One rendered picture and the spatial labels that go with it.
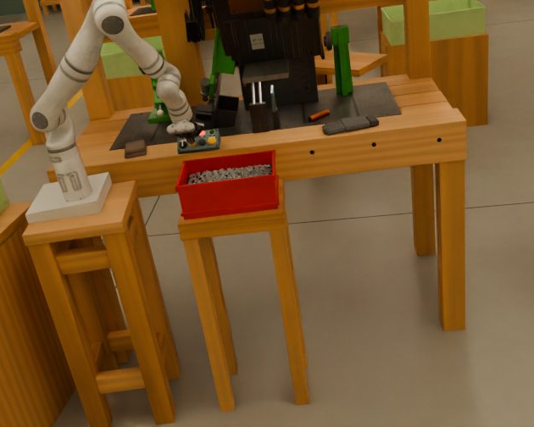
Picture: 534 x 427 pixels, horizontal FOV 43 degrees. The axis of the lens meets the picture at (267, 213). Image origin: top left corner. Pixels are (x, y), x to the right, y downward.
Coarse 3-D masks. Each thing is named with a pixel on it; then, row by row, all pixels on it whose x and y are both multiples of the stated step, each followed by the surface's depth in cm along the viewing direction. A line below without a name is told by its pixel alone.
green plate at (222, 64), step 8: (216, 32) 243; (216, 40) 245; (216, 48) 246; (216, 56) 249; (224, 56) 248; (216, 64) 250; (224, 64) 250; (232, 64) 250; (216, 72) 261; (224, 72) 251; (232, 72) 251
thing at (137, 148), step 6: (126, 144) 249; (132, 144) 248; (138, 144) 248; (144, 144) 248; (126, 150) 244; (132, 150) 244; (138, 150) 244; (144, 150) 244; (126, 156) 244; (132, 156) 244; (138, 156) 244
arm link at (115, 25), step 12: (96, 12) 181; (108, 12) 180; (120, 12) 181; (96, 24) 182; (108, 24) 182; (120, 24) 183; (108, 36) 186; (120, 36) 186; (132, 36) 188; (132, 48) 191; (144, 48) 194; (144, 60) 197; (156, 60) 199; (144, 72) 203
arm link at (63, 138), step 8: (64, 112) 210; (64, 120) 212; (56, 128) 214; (64, 128) 213; (72, 128) 214; (48, 136) 215; (56, 136) 213; (64, 136) 212; (72, 136) 213; (48, 144) 212; (56, 144) 210; (64, 144) 211; (72, 144) 213
